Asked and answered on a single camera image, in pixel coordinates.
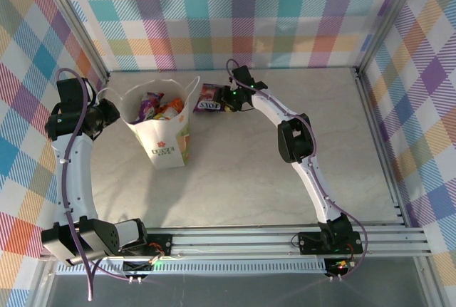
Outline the right controller board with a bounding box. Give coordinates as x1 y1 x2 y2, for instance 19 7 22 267
324 257 358 282

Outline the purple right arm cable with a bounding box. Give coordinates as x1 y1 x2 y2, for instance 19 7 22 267
226 58 370 282

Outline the aluminium table side rail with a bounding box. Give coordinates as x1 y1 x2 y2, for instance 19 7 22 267
354 67 442 307

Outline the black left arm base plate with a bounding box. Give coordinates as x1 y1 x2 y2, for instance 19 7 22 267
108 234 174 256

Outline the left controller board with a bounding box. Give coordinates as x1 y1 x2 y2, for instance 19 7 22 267
122 259 157 284

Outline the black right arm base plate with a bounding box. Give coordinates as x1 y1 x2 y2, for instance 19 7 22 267
298 231 364 255

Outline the white paper bag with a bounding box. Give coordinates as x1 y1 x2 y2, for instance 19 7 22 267
98 76 201 170

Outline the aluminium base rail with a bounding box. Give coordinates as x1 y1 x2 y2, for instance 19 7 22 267
38 224 432 261

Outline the slotted grey cable duct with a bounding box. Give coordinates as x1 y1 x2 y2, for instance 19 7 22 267
56 259 331 276

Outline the aluminium frame leg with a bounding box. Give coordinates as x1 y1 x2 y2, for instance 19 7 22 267
28 259 58 307

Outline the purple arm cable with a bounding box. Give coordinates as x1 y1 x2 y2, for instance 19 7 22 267
226 58 370 282
56 67 150 303

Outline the purple Fox's candy bag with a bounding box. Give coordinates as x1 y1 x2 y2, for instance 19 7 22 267
193 83 229 114

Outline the controller board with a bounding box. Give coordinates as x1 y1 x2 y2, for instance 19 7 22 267
324 257 358 282
122 259 157 284

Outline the aluminium frame post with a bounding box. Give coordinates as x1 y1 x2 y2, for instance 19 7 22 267
37 0 110 85
354 0 428 76

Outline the purple packet with white label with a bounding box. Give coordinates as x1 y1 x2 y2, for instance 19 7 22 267
137 92 165 121

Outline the red yellow Fox's candy bag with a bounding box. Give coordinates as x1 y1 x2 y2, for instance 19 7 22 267
164 97 185 118

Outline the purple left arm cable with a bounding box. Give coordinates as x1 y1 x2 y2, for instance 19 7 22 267
56 67 150 303

